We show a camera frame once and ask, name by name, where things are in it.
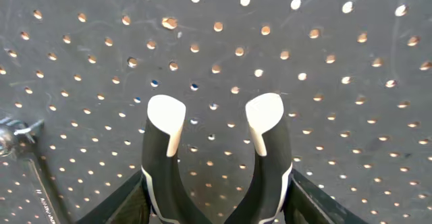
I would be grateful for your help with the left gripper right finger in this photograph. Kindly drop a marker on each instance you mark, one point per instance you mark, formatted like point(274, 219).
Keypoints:
point(310, 207)

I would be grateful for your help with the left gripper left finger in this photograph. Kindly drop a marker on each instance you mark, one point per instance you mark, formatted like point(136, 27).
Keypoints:
point(128, 203)

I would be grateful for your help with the black and white pliers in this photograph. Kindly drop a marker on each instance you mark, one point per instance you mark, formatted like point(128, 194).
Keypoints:
point(162, 170)

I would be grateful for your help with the wrench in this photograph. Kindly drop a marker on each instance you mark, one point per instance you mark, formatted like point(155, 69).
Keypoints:
point(40, 190)

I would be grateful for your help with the black pegboard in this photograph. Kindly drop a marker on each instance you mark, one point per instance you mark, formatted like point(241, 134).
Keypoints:
point(303, 48)

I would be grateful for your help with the metal hook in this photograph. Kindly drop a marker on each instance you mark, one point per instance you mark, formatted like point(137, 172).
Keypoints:
point(28, 129)

